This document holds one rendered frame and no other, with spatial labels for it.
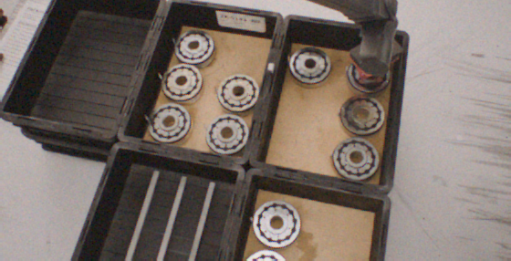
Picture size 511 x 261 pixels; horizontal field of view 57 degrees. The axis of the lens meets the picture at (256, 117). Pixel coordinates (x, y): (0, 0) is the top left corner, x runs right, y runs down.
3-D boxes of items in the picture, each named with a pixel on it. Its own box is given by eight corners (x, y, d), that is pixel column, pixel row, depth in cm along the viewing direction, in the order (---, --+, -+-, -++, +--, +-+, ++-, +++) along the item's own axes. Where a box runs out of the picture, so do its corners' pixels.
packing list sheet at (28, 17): (22, -1, 152) (21, -2, 151) (87, 12, 148) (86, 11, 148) (-29, 87, 139) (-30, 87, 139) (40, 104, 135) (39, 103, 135)
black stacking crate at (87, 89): (78, 9, 135) (61, -18, 125) (177, 24, 131) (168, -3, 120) (20, 135, 119) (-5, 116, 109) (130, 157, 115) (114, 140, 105)
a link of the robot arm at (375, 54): (392, -12, 90) (349, -5, 94) (382, 37, 85) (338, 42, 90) (410, 27, 98) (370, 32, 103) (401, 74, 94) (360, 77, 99)
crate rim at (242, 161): (170, 2, 122) (168, -5, 120) (285, 18, 117) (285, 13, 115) (118, 143, 106) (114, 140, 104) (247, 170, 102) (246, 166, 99)
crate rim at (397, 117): (285, 18, 117) (285, 13, 115) (408, 36, 113) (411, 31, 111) (248, 170, 102) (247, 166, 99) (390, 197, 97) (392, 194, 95)
